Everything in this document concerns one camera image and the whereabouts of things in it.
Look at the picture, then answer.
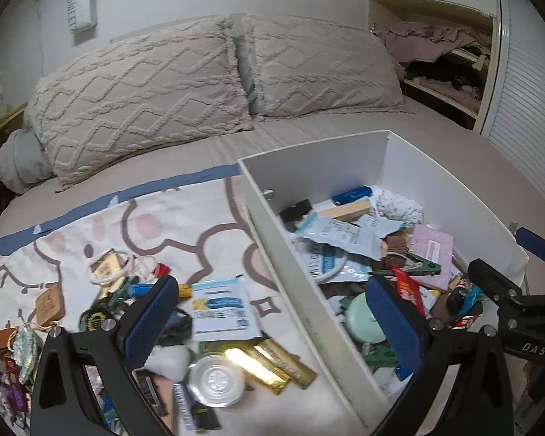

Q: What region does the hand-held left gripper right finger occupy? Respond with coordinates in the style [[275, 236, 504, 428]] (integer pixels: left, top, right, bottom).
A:
[[366, 275, 516, 436]]

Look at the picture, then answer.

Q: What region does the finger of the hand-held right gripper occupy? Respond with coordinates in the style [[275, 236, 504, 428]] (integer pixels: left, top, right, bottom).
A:
[[515, 227, 545, 262], [468, 258, 528, 310]]

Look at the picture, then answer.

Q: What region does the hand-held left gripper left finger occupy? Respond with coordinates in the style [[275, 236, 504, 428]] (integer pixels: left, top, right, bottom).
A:
[[29, 275, 182, 436]]

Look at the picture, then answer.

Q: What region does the green clip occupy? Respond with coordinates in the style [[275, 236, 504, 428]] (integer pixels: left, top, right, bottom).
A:
[[404, 254, 442, 280], [363, 340, 400, 368]]

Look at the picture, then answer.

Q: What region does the red foil packet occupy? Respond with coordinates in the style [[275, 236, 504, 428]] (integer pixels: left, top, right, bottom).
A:
[[393, 268, 428, 319]]

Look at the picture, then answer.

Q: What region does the wooden block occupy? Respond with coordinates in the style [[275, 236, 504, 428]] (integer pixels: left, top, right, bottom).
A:
[[315, 201, 372, 223]]

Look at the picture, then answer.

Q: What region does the white cardboard box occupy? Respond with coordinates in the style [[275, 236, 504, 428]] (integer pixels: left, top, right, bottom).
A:
[[237, 129, 530, 436]]

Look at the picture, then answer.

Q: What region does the teal foil packet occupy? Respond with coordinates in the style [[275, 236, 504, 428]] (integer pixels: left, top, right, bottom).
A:
[[459, 282, 487, 314]]

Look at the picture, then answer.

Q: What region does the mint round tin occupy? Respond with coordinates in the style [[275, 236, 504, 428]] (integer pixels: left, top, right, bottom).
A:
[[345, 293, 387, 343]]

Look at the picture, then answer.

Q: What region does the blue yellow battery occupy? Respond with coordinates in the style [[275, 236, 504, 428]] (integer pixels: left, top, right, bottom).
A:
[[127, 283, 192, 299]]

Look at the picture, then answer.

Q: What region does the red cartoon strip packet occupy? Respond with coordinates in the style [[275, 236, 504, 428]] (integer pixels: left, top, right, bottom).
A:
[[449, 313, 482, 330]]

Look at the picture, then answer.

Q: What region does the brown hair scrunchie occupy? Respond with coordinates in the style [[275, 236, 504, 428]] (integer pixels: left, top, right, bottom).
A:
[[433, 293, 482, 328]]

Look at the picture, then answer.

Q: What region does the round green badge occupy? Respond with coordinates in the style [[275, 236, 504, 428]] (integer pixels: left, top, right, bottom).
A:
[[78, 309, 112, 334]]

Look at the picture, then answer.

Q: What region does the white elastic loop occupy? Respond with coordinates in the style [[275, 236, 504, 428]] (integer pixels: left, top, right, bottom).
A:
[[91, 252, 139, 289]]

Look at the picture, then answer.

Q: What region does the blue white wipe packet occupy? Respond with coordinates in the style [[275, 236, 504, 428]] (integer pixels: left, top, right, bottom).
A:
[[295, 215, 405, 259], [300, 241, 373, 284]]

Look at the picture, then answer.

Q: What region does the pink card pack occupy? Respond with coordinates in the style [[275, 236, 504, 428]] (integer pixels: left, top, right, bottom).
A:
[[409, 225, 455, 291]]

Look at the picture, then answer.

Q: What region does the gold square packet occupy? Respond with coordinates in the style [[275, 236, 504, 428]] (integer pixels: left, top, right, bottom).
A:
[[88, 249, 123, 284]]

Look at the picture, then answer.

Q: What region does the brown ribbed roll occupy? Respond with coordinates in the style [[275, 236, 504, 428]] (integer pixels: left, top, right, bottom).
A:
[[381, 236, 409, 266]]

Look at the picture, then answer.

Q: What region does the large white blue sachet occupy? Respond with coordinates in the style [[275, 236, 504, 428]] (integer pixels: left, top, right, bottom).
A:
[[191, 277, 262, 341]]

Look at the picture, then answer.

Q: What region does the round white tape measure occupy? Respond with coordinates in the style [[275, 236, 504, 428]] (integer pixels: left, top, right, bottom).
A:
[[187, 352, 247, 407]]

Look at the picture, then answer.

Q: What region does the blue printed battery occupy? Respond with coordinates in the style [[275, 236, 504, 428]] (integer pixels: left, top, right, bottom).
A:
[[173, 381, 198, 434]]

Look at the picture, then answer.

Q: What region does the engraved wooden tag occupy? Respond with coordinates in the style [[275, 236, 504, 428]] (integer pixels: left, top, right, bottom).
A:
[[35, 283, 67, 328]]

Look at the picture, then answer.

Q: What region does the printed cartoon blanket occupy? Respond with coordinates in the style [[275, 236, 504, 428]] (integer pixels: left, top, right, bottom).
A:
[[0, 163, 391, 436]]

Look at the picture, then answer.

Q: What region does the white floral cloth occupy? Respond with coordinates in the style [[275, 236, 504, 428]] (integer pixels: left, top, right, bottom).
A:
[[375, 189, 424, 228]]

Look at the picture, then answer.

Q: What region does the floral fabric pouch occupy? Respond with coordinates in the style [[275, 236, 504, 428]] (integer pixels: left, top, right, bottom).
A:
[[11, 324, 44, 384]]

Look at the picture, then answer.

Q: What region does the blue lighter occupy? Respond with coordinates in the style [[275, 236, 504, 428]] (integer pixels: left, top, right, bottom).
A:
[[332, 187, 373, 205]]

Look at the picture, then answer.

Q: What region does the white louvered door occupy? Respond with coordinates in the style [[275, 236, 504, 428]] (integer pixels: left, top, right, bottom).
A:
[[479, 0, 545, 210]]

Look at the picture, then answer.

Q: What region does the pile of dark clothes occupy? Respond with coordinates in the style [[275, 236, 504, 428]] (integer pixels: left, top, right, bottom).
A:
[[404, 59, 487, 96]]

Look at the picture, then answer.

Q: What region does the light grey rolled blanket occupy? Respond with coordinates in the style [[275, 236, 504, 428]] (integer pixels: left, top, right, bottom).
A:
[[0, 129, 55, 194]]

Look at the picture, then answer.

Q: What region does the beige knit pillow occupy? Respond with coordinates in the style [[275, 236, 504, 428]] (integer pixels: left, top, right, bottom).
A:
[[229, 13, 414, 121], [27, 18, 255, 187]]

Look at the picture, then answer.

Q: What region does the wooden bedside shelf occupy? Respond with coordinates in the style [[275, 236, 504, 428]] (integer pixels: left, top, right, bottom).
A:
[[0, 102, 28, 146]]

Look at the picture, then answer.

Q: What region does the white hanging pouch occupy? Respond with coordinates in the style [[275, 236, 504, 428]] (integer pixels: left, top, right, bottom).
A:
[[66, 0, 96, 46]]

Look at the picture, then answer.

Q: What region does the wall niche shelf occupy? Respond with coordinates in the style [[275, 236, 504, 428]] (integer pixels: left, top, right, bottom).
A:
[[368, 0, 500, 132]]

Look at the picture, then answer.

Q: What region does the white hanging cable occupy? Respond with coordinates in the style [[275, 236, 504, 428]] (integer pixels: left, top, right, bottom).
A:
[[35, 0, 46, 76]]

